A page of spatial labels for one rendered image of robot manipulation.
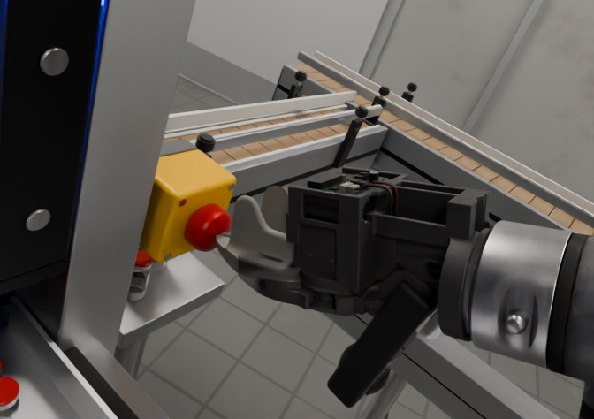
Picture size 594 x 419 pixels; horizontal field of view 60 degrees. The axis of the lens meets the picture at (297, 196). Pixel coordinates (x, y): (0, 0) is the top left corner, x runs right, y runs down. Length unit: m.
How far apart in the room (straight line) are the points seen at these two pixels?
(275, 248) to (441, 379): 0.88
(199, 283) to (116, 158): 0.24
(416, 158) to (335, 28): 2.15
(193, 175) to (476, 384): 0.88
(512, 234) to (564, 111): 2.79
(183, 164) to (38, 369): 0.20
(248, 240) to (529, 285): 0.19
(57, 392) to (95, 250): 0.12
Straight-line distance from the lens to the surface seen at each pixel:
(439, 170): 1.01
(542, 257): 0.29
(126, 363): 0.89
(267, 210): 0.41
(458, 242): 0.30
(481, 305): 0.29
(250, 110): 0.78
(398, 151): 1.04
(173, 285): 0.55
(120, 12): 0.30
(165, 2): 0.32
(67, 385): 0.44
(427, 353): 1.19
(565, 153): 3.13
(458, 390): 1.21
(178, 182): 0.42
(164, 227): 0.42
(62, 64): 0.29
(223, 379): 1.63
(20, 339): 0.48
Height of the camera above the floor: 1.25
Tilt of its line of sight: 29 degrees down
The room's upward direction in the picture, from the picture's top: 22 degrees clockwise
